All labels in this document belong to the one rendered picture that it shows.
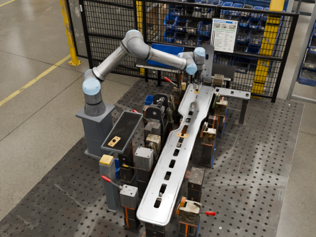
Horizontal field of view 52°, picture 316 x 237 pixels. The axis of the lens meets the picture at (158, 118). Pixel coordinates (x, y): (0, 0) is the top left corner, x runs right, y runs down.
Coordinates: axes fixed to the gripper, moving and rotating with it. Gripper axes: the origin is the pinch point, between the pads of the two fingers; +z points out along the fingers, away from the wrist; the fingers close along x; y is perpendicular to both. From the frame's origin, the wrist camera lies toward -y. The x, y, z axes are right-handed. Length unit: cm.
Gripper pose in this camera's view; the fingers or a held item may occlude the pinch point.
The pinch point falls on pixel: (197, 88)
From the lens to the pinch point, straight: 253.8
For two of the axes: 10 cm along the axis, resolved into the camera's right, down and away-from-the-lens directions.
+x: 9.6, 1.8, -2.3
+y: -2.9, 6.1, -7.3
